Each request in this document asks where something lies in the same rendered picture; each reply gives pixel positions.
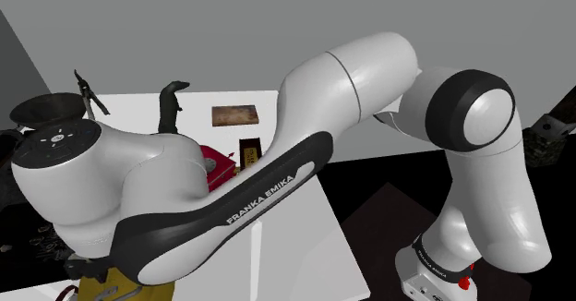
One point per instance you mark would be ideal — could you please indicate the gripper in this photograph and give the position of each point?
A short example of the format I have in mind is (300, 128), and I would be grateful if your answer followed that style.
(85, 269)

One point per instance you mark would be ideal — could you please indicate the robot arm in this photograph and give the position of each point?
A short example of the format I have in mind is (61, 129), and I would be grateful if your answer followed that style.
(495, 192)

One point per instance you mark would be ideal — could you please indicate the yellow box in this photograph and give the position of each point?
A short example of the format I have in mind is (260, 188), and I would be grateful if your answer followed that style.
(118, 292)

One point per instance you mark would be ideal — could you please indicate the black bowl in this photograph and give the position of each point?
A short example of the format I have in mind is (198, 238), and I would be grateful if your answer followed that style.
(47, 107)

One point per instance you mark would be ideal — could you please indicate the red box with grey disc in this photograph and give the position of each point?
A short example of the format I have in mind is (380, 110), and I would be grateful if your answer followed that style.
(220, 167)

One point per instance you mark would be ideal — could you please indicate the black tongs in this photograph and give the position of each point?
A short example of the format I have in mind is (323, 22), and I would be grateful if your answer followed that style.
(88, 95)

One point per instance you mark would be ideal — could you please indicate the black animal figure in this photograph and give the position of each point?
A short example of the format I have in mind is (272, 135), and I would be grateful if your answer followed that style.
(169, 111)

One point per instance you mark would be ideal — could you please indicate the dark box with pale label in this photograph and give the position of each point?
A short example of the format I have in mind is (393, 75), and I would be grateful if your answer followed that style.
(250, 154)

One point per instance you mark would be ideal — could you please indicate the white table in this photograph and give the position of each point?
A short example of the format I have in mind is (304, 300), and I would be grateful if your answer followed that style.
(297, 246)

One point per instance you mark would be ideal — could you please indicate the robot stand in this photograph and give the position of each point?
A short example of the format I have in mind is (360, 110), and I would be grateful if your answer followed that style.
(382, 228)

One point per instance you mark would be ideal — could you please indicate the dark patterned block with bracket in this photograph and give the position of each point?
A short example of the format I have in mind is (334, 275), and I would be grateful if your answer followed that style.
(547, 145)

